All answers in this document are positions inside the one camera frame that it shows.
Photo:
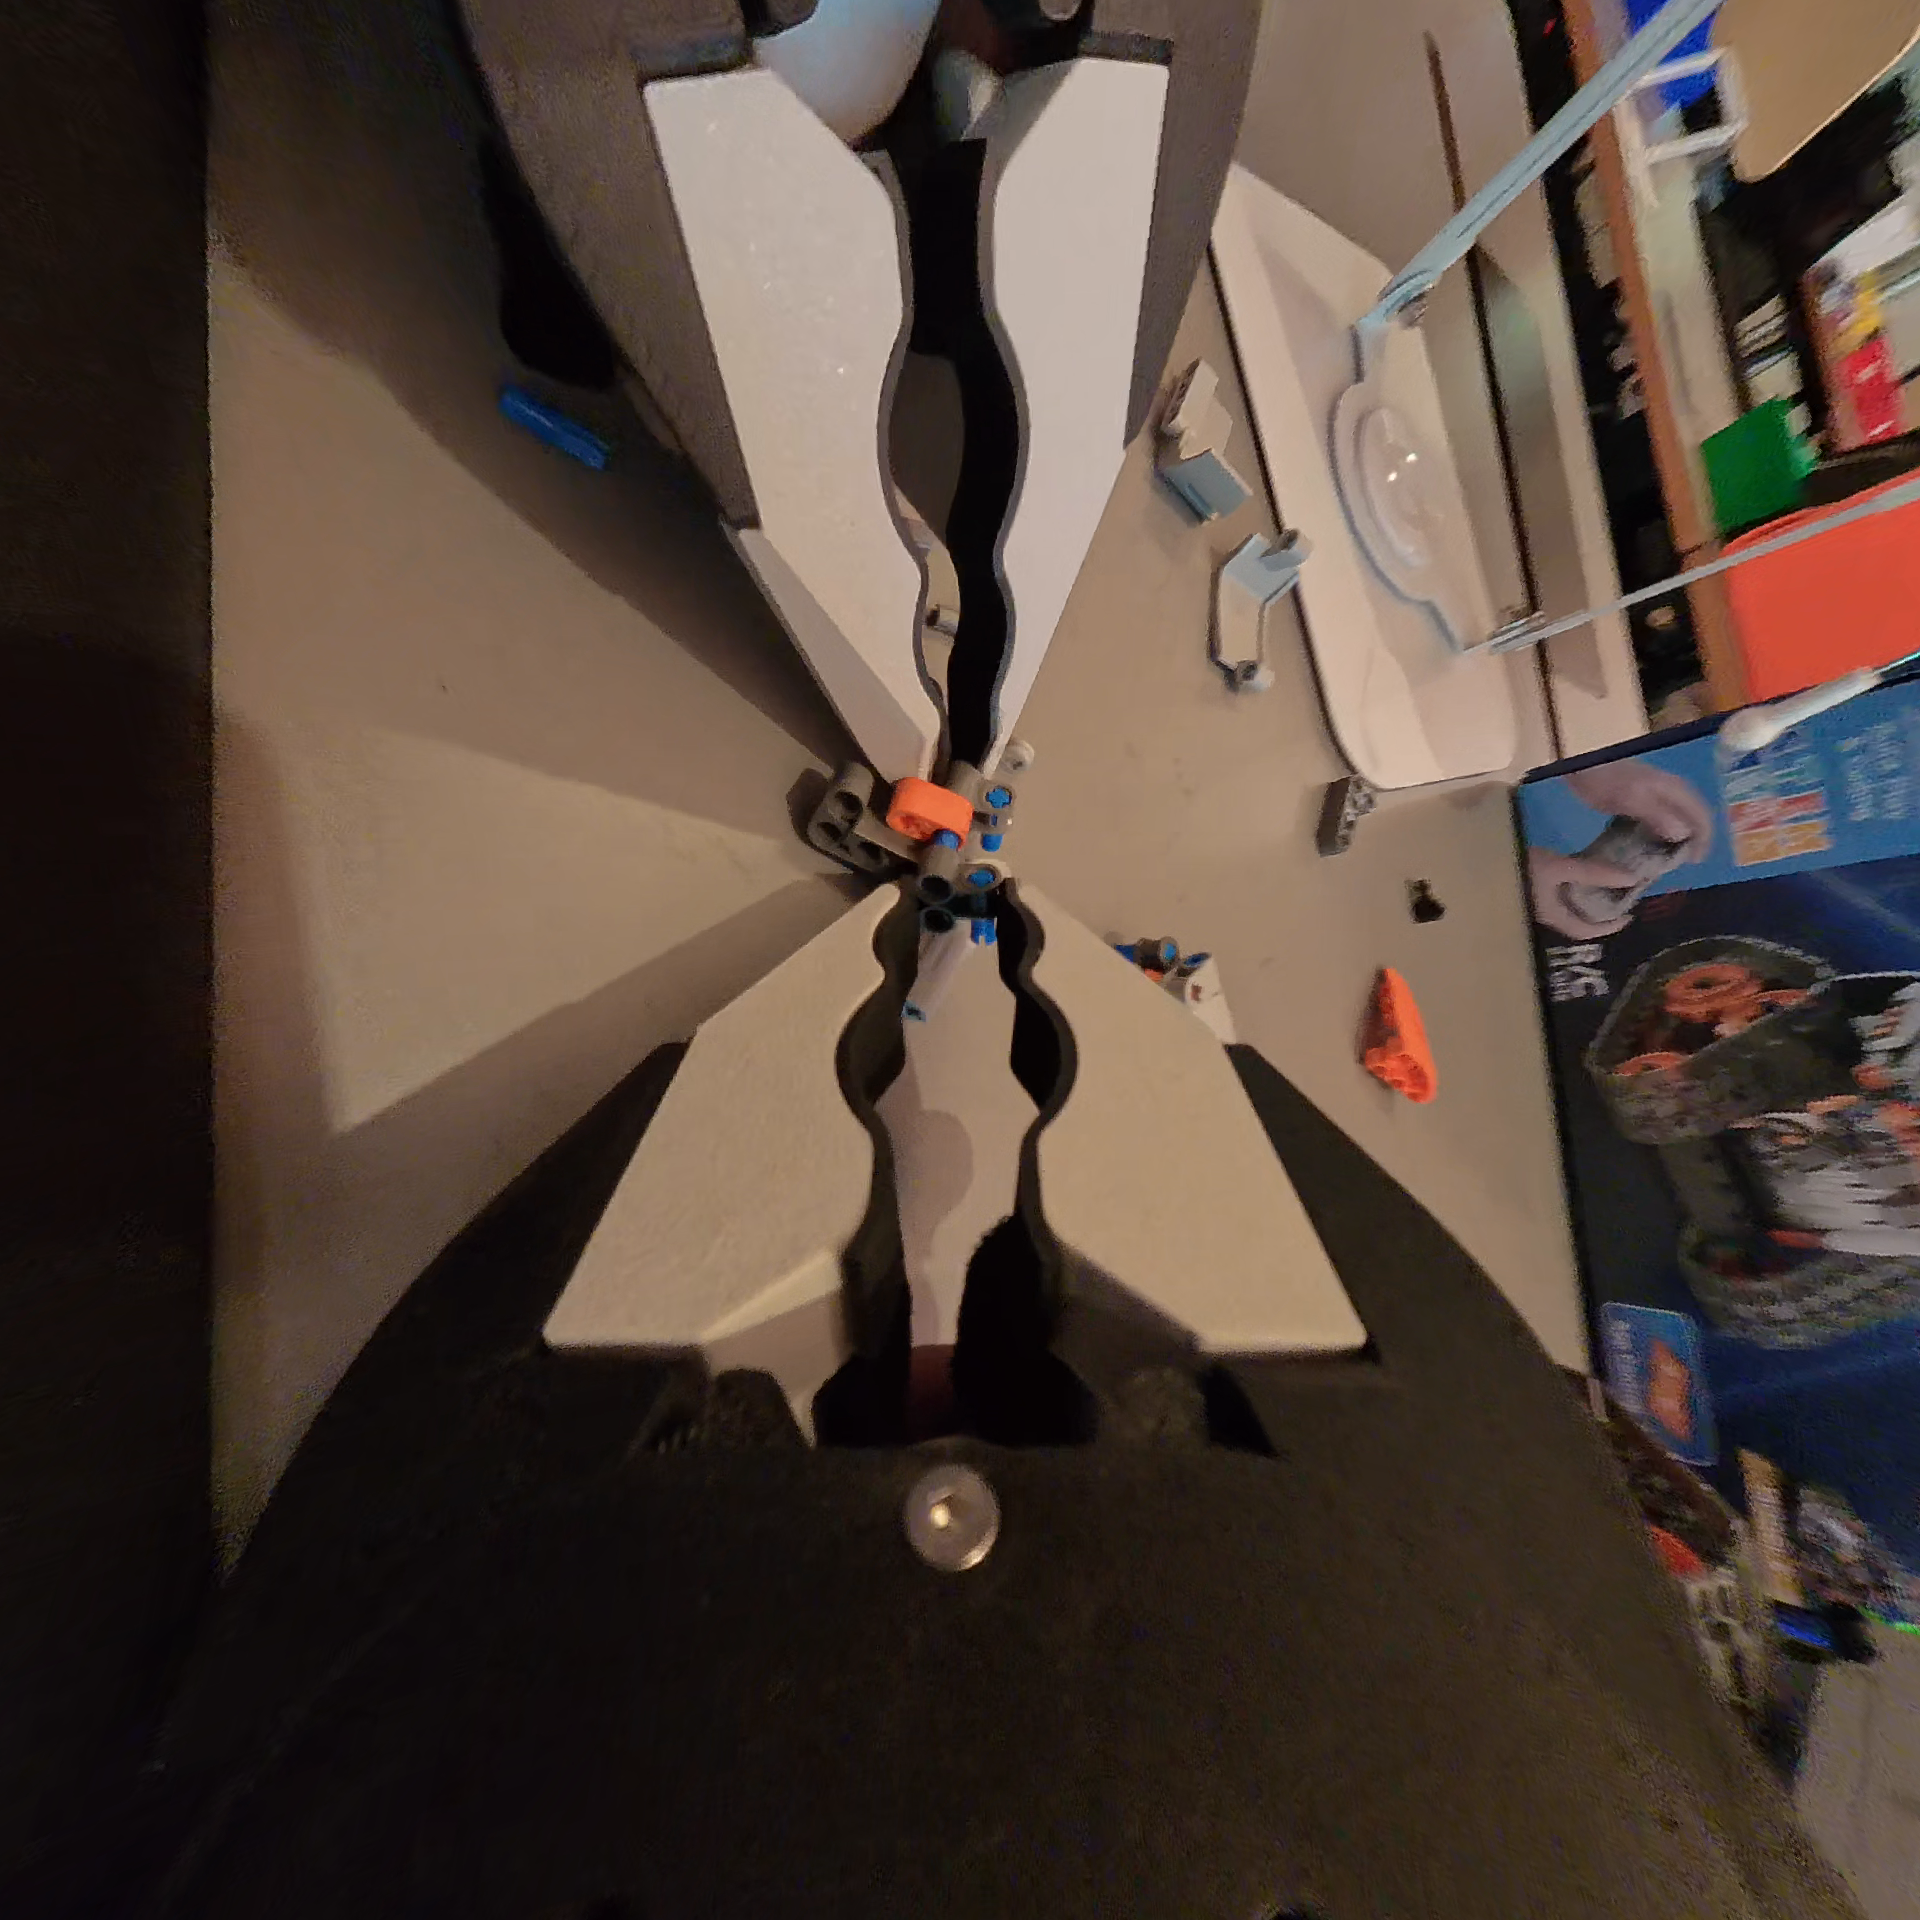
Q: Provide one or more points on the dark blue toy box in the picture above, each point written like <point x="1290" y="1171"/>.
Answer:
<point x="1741" y="1124"/>

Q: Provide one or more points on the small black connector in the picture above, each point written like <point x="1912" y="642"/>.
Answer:
<point x="1427" y="896"/>

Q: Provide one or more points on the orange storage bin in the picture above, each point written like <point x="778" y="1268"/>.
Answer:
<point x="1822" y="598"/>

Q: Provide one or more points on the blue axle connector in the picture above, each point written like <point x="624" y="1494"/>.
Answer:
<point x="551" y="428"/>

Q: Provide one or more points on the small dark grey beam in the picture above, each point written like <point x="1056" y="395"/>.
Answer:
<point x="1347" y="813"/>

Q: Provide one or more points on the orange wedge brick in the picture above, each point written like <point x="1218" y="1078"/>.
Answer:
<point x="1399" y="1036"/>

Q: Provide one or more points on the grey curved panel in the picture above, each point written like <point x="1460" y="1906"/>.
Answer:
<point x="1254" y="586"/>

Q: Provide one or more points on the grey panel assembly orange ends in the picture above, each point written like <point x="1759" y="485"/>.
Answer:
<point x="1179" y="973"/>

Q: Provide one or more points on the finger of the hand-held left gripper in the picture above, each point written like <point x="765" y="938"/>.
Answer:
<point x="765" y="299"/>
<point x="1079" y="299"/>

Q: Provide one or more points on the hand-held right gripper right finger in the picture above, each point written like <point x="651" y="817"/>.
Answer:
<point x="1184" y="1184"/>

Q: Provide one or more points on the grey blue angled panel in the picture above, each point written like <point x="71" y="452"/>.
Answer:
<point x="1202" y="451"/>

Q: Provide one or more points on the pale wooden book stand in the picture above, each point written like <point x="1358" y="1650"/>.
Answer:
<point x="1395" y="493"/>

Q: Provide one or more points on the orange grey connector assembly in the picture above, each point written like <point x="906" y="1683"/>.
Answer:
<point x="926" y="808"/>

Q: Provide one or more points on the green plastic object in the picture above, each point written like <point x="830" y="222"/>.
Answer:
<point x="1757" y="464"/>

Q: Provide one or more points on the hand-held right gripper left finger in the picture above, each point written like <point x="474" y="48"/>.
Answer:
<point x="720" y="1184"/>

